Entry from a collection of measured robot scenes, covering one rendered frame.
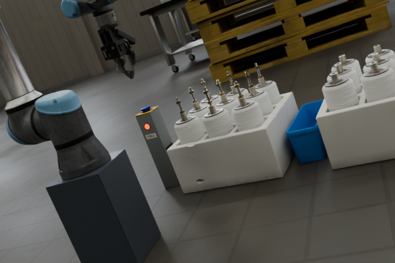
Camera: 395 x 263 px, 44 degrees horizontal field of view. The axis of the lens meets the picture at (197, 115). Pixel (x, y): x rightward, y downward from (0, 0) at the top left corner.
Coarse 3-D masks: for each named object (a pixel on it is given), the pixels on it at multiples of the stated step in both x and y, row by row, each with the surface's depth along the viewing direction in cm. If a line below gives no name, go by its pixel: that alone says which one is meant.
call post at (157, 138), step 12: (156, 108) 187; (144, 120) 185; (156, 120) 185; (144, 132) 186; (156, 132) 184; (168, 132) 190; (156, 144) 186; (168, 144) 188; (156, 156) 188; (168, 156) 187; (168, 168) 188; (168, 180) 190
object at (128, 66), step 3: (126, 57) 179; (129, 57) 180; (126, 60) 179; (129, 60) 181; (126, 63) 179; (129, 63) 180; (126, 66) 178; (129, 66) 180; (132, 66) 181; (126, 69) 178; (129, 69) 180; (132, 69) 181; (132, 72) 182; (132, 75) 182; (132, 78) 183
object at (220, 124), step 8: (224, 112) 168; (208, 120) 167; (216, 120) 166; (224, 120) 167; (208, 128) 169; (216, 128) 167; (224, 128) 167; (232, 128) 170; (208, 136) 172; (216, 136) 168
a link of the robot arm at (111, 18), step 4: (108, 12) 174; (112, 12) 176; (96, 16) 174; (100, 16) 174; (104, 16) 173; (108, 16) 174; (112, 16) 176; (96, 20) 175; (100, 20) 174; (104, 20) 174; (108, 20) 174; (112, 20) 175; (116, 20) 177; (96, 24) 176; (100, 24) 175; (104, 24) 174; (108, 24) 175; (100, 28) 177
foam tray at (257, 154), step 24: (288, 96) 185; (288, 120) 178; (192, 144) 171; (216, 144) 166; (240, 144) 162; (264, 144) 159; (288, 144) 172; (192, 168) 173; (216, 168) 169; (240, 168) 165; (264, 168) 162; (192, 192) 177
